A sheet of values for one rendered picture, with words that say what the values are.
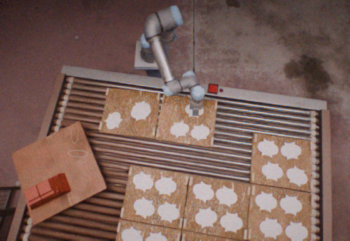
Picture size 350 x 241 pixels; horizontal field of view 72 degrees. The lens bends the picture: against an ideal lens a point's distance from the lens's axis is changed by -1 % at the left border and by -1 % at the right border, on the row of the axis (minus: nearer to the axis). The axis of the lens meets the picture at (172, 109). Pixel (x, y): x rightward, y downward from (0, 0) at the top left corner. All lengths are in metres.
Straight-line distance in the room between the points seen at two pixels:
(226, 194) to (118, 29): 2.41
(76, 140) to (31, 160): 0.32
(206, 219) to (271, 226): 0.42
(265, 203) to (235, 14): 2.42
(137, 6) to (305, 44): 2.19
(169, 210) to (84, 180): 0.59
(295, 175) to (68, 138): 1.57
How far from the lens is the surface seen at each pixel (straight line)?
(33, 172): 1.90
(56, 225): 1.96
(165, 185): 1.74
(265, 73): 3.13
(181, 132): 1.77
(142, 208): 1.76
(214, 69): 3.01
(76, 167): 1.78
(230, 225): 1.79
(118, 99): 1.90
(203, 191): 1.75
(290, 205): 1.90
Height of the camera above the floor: 2.68
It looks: 74 degrees down
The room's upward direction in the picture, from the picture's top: 4 degrees counter-clockwise
